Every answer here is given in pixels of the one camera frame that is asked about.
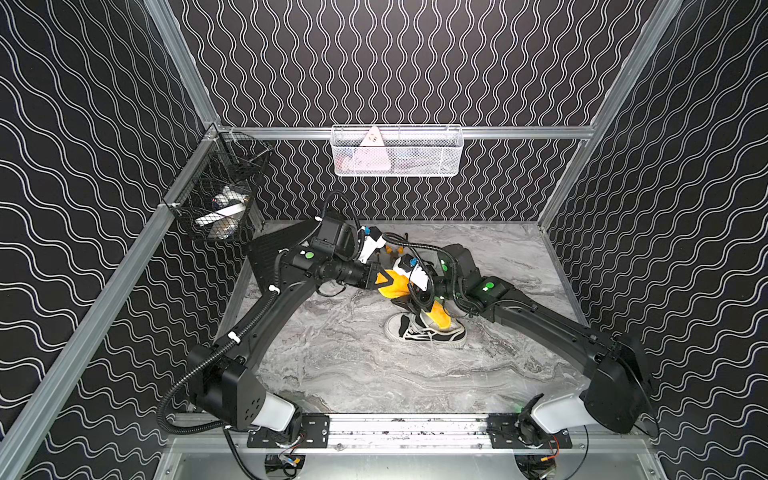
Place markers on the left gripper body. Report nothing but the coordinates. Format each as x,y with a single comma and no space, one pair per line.
372,276

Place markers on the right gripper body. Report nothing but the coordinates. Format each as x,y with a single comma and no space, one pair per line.
441,287

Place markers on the black plastic tool case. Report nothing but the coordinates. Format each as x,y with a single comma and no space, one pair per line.
264,249

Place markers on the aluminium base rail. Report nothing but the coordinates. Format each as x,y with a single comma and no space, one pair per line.
388,433

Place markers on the white wire wall basket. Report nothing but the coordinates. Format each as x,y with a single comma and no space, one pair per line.
421,150

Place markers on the black canvas sneaker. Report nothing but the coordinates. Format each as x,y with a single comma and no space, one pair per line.
420,329

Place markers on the white items in black basket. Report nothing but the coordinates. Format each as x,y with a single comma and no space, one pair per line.
223,221

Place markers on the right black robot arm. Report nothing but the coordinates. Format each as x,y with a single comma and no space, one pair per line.
618,385

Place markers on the pink triangle card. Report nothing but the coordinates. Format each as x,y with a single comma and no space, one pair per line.
372,138

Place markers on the black wire wall basket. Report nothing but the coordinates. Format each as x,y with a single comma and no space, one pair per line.
234,159

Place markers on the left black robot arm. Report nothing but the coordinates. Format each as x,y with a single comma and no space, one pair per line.
220,388

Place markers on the orange insole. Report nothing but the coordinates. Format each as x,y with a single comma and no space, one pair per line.
403,288

